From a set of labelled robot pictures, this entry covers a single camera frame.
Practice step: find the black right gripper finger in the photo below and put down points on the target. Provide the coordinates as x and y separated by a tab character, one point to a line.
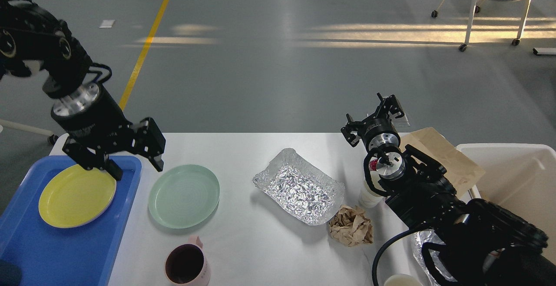
351	130
389	109

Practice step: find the crumpled brown paper ball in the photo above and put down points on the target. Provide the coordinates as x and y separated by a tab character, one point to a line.
351	227

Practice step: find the light green plate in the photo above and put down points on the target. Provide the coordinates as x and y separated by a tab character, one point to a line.
184	196

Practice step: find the white leg with caster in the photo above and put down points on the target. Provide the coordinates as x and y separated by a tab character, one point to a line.
51	136

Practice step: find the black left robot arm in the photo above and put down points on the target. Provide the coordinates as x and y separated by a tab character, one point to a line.
31	33

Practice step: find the teal mug yellow inside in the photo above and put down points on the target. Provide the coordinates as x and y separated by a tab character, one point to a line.
10	274

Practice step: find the pink mug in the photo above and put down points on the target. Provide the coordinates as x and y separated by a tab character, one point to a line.
187	265

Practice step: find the yellow plate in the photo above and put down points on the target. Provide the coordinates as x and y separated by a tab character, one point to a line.
76	197

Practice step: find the blue plastic tray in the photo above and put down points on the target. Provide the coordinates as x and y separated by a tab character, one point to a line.
79	256

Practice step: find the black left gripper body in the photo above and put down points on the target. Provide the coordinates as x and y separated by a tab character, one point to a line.
93	121

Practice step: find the white plastic bin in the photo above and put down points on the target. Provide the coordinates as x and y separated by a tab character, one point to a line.
522	179

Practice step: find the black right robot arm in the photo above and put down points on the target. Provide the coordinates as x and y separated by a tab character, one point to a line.
483	244

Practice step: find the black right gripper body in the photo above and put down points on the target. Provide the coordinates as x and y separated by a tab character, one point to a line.
379	132

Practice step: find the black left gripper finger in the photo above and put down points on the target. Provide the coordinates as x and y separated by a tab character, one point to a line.
148	141
89	161

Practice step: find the white paper cup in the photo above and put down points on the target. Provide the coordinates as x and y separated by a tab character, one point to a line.
367	198

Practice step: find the white paper on floor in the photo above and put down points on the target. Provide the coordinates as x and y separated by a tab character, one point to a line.
106	24

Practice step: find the brown paper bag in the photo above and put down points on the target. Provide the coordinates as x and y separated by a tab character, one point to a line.
462	172

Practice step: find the white cup bottom edge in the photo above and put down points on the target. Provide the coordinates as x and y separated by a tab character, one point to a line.
402	280

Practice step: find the white bar on floor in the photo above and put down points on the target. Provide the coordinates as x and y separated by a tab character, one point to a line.
544	51

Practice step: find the aluminium foil tray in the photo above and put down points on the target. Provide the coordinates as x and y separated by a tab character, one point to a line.
300	188

